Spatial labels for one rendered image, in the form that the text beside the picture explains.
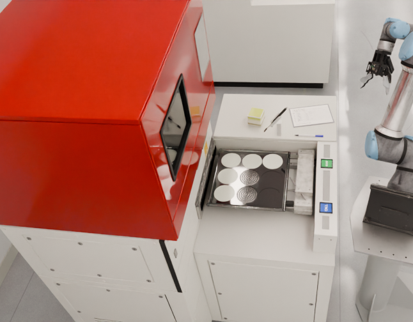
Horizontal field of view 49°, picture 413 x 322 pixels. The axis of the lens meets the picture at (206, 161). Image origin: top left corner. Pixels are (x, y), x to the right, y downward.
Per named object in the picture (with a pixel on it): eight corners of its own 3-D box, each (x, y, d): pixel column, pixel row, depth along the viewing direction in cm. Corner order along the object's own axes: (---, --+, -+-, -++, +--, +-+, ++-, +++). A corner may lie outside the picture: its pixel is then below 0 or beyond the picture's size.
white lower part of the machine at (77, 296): (91, 344, 269) (36, 276, 210) (132, 229, 323) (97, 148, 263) (208, 361, 254) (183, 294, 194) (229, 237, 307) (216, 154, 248)
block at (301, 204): (294, 209, 209) (294, 204, 207) (294, 202, 211) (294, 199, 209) (311, 210, 207) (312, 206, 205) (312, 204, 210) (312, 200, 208)
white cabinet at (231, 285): (213, 326, 267) (192, 253, 208) (236, 197, 330) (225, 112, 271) (325, 342, 253) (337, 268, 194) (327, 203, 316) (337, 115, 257)
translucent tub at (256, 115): (247, 125, 239) (246, 115, 234) (252, 115, 243) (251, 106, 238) (261, 128, 236) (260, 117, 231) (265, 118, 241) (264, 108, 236)
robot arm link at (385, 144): (399, 170, 189) (456, 39, 165) (364, 161, 189) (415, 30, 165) (392, 157, 200) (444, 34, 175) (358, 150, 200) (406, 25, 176)
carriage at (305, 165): (293, 214, 211) (293, 210, 209) (298, 156, 235) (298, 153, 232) (311, 215, 209) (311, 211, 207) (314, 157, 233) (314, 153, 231)
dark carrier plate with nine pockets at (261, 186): (209, 203, 216) (208, 202, 215) (220, 151, 238) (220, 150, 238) (282, 208, 208) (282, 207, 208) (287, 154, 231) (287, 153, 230)
